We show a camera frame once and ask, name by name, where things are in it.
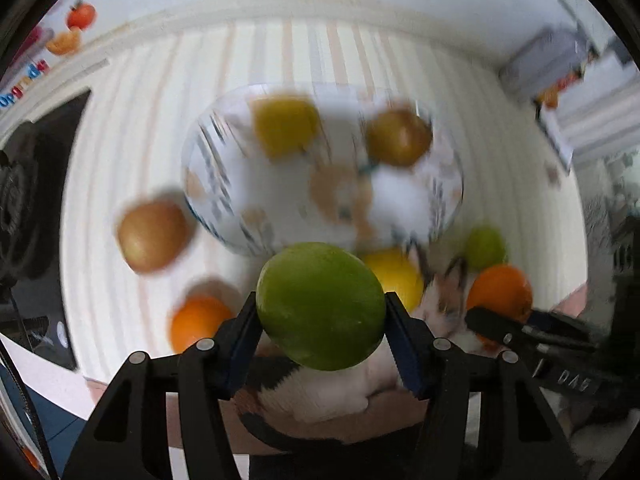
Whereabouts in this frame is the orange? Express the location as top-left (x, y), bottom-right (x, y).
top-left (170, 295), bottom-right (236, 356)
top-left (465, 265), bottom-right (534, 350)

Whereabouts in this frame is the yellow lemon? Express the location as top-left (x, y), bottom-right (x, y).
top-left (251, 97), bottom-right (321, 158)
top-left (361, 249), bottom-right (425, 313)

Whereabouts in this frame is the dark brown round fruit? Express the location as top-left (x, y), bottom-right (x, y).
top-left (365, 109), bottom-right (433, 168)

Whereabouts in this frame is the blue cabinet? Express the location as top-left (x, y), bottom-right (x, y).
top-left (0, 360), bottom-right (96, 480)

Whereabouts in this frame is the colourful wall sticker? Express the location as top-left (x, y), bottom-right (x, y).
top-left (0, 0), bottom-right (97, 111)

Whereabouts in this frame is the white notepad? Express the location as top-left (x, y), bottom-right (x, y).
top-left (537, 105), bottom-right (576, 175)

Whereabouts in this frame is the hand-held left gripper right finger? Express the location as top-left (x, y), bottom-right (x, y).
top-left (382, 291), bottom-right (583, 480)

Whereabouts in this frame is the grey gas canister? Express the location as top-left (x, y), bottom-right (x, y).
top-left (500, 25), bottom-right (591, 96)

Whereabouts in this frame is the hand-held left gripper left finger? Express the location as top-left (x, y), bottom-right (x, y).
top-left (62, 292), bottom-right (263, 480)

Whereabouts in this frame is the red apple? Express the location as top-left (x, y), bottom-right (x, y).
top-left (116, 200), bottom-right (193, 275)

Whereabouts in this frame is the green apple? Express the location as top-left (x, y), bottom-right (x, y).
top-left (462, 227), bottom-right (508, 271)
top-left (256, 242), bottom-right (387, 372)

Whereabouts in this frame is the black glass gas stove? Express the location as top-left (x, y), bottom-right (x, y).
top-left (0, 87), bottom-right (93, 372)

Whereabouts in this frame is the dark sauce bottle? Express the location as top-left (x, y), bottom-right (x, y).
top-left (535, 52), bottom-right (601, 108)

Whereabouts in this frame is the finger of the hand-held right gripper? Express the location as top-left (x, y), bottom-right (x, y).
top-left (527, 309), bottom-right (603, 342)
top-left (465, 307), bottom-right (598, 357)

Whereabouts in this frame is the oval patterned plate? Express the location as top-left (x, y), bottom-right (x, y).
top-left (181, 82), bottom-right (465, 257)

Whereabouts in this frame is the striped mat with cat print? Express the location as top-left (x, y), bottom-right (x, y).
top-left (59, 16), bottom-right (591, 456)

